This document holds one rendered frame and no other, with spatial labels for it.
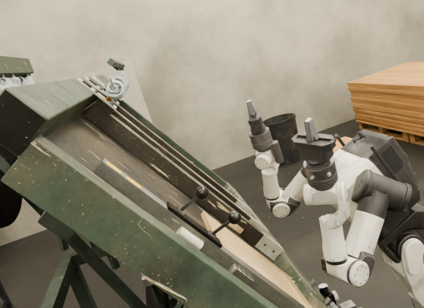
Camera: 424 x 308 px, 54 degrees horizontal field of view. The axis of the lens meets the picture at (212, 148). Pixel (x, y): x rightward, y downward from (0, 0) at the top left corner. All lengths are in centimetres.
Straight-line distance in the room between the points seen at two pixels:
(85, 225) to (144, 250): 14
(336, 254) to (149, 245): 62
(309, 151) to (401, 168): 54
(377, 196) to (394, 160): 24
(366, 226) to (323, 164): 30
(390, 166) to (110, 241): 105
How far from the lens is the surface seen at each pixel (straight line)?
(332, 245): 132
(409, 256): 179
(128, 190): 116
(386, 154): 160
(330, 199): 127
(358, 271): 137
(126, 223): 92
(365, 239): 140
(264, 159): 173
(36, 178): 92
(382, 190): 142
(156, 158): 178
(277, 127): 588
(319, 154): 117
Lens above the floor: 190
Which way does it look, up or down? 13 degrees down
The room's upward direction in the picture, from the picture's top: 18 degrees counter-clockwise
